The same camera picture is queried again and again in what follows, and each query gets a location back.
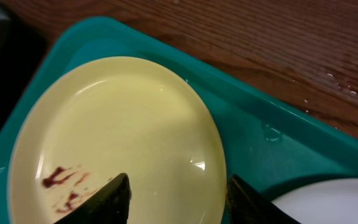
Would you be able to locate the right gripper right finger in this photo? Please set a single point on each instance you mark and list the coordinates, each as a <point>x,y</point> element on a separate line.
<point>246,206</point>

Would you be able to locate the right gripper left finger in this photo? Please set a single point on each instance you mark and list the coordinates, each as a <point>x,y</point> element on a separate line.
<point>109,205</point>

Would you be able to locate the yellow-green plate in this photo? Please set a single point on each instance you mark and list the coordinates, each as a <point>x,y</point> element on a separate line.
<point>119,115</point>

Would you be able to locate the white plate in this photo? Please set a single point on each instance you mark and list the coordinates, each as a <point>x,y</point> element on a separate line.
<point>331,201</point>

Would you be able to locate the teal plastic tray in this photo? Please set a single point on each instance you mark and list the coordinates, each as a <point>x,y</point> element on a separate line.
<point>271,145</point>

